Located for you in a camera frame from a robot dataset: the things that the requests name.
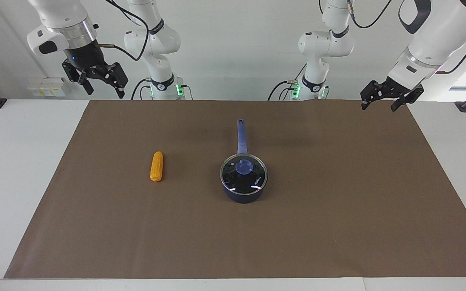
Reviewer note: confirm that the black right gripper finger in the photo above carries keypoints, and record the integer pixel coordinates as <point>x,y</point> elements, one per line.
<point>86,81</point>
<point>119,79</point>

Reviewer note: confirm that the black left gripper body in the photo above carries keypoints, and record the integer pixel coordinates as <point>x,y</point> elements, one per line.
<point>392,89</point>

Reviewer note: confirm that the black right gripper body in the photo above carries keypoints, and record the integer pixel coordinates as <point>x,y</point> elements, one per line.
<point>85,56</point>

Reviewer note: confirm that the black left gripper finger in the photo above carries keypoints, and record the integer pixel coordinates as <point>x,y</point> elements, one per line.
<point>368,95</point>
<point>403,101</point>

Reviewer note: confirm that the yellow corn cob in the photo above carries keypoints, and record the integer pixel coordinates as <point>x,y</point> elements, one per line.
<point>157,166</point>

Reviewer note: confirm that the glass lid with blue knob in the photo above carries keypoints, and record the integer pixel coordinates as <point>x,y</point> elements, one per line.
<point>243,166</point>

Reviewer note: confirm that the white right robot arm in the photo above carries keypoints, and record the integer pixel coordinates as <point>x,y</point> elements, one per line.
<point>157,40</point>

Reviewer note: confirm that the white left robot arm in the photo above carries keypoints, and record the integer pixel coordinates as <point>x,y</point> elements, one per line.
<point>435,36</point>

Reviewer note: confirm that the brown table mat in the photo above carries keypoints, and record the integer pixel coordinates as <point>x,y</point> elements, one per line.
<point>318,210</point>

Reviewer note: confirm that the white wall socket strip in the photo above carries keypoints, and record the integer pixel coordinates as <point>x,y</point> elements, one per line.
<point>47,88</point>

